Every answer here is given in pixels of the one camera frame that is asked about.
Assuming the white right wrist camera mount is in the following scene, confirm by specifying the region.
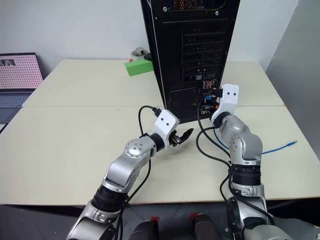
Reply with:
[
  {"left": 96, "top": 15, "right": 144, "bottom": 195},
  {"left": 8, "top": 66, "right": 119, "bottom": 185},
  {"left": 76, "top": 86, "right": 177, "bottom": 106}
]
[{"left": 215, "top": 83, "right": 241, "bottom": 119}]

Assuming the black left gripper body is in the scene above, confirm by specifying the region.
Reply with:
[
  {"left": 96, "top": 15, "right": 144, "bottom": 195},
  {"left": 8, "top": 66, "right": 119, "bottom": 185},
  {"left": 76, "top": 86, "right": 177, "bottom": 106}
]
[{"left": 167, "top": 129, "right": 183, "bottom": 148}]

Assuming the grey round cup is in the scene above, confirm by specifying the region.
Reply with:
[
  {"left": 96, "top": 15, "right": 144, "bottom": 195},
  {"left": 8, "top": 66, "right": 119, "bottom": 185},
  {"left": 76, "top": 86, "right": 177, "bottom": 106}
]
[{"left": 130, "top": 46, "right": 149, "bottom": 61}]

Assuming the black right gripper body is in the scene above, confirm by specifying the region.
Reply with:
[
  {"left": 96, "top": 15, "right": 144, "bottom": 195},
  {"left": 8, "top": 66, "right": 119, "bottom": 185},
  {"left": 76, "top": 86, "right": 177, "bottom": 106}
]
[{"left": 211, "top": 86, "right": 225, "bottom": 106}]

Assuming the blue ethernet cable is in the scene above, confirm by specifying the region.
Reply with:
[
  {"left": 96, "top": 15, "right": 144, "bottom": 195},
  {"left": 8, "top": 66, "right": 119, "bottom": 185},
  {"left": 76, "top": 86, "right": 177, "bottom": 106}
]
[{"left": 202, "top": 95, "right": 299, "bottom": 155}]

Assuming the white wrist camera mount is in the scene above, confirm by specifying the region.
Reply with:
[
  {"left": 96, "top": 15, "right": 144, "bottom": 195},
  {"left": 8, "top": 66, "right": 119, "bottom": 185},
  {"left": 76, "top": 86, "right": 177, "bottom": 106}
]
[
  {"left": 152, "top": 109, "right": 181, "bottom": 151},
  {"left": 215, "top": 83, "right": 241, "bottom": 119}
]

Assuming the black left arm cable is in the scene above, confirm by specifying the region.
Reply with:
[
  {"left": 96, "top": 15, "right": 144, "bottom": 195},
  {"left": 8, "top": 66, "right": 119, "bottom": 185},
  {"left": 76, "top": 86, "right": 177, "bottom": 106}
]
[{"left": 113, "top": 105, "right": 162, "bottom": 240}]

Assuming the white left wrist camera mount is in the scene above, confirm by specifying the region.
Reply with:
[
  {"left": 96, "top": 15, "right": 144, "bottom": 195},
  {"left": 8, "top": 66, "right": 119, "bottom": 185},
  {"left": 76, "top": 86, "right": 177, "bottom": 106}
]
[{"left": 152, "top": 109, "right": 181, "bottom": 151}]

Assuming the grey partition panel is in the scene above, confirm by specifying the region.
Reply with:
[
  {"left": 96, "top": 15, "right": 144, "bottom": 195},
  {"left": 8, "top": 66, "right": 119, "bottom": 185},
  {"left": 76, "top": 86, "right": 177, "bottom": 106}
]
[{"left": 264, "top": 0, "right": 320, "bottom": 162}]

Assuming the dark rounded shape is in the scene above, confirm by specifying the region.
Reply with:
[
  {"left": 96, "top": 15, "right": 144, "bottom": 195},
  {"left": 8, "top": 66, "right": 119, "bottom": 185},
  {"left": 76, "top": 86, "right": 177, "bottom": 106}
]
[
  {"left": 189, "top": 212, "right": 221, "bottom": 240},
  {"left": 131, "top": 216, "right": 161, "bottom": 240}
]

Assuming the open grey laptop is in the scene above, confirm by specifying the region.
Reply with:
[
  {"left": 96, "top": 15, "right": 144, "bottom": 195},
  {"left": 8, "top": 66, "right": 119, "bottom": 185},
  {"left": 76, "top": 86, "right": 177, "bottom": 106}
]
[{"left": 0, "top": 52, "right": 45, "bottom": 124}]

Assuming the green rectangular box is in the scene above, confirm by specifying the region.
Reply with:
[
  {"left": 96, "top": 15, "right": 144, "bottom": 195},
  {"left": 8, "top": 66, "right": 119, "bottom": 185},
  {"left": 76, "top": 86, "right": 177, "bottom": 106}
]
[{"left": 123, "top": 59, "right": 154, "bottom": 77}]

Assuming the black computer tower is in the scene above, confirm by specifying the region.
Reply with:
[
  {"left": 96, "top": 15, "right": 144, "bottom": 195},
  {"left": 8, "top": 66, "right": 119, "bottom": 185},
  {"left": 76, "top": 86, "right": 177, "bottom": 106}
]
[{"left": 140, "top": 0, "right": 239, "bottom": 124}]

